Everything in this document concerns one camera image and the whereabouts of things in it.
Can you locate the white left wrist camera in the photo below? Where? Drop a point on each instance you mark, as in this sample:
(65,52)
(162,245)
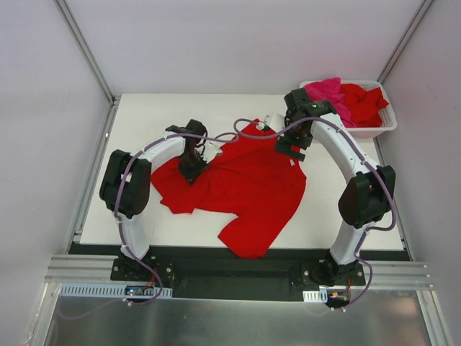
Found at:
(211,152)

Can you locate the aluminium frame post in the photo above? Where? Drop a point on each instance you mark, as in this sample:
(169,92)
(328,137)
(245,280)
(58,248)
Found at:
(78,36)
(411,28)

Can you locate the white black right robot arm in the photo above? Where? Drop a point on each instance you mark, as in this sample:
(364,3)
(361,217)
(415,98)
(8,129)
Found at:
(368,194)

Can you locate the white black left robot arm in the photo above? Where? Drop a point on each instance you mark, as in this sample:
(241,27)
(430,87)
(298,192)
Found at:
(125,188)

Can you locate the left white cable duct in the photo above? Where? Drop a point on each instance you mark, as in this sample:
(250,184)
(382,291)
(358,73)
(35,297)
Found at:
(94,290)

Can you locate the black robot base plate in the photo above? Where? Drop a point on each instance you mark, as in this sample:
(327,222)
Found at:
(216,273)

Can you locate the pink t shirt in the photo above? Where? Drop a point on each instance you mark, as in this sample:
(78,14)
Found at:
(330,89)

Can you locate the left aluminium frame post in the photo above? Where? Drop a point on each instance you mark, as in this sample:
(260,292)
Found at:
(78,36)

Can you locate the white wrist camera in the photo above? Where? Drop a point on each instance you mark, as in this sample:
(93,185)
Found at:
(274,122)
(211,152)

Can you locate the right aluminium frame post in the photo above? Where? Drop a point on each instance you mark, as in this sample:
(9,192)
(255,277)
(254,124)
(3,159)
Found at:
(411,28)

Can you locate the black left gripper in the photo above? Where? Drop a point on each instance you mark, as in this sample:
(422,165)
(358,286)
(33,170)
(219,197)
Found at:
(192,169)

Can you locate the white perforated plastic basket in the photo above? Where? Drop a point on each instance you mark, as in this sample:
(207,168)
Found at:
(387,115)

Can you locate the white cable duct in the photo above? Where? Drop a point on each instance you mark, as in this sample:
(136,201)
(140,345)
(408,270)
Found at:
(94,290)
(315,296)

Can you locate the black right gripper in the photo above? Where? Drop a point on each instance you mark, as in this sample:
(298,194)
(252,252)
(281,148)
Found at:
(290,148)

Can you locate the right white cable duct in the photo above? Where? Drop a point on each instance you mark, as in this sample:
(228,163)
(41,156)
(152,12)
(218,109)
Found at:
(315,296)

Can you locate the red t shirt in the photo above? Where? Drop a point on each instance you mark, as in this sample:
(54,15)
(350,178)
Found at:
(364,105)
(251,180)

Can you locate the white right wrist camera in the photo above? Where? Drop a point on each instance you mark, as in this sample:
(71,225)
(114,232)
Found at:
(274,122)

